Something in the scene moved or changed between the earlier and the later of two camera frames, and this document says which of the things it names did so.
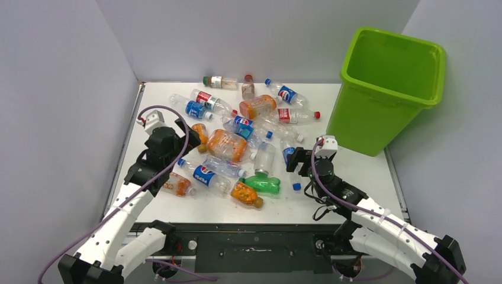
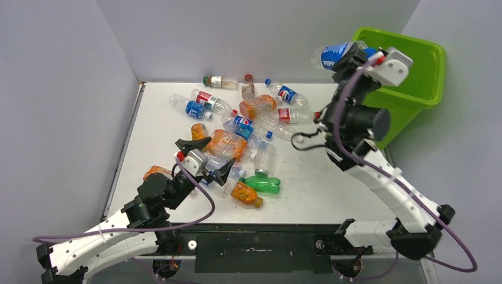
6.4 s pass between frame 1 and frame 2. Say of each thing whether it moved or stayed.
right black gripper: moved
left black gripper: moved
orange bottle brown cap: stayed
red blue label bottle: stayed
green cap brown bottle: stayed
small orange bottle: stayed
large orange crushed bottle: stayed
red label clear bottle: stayed
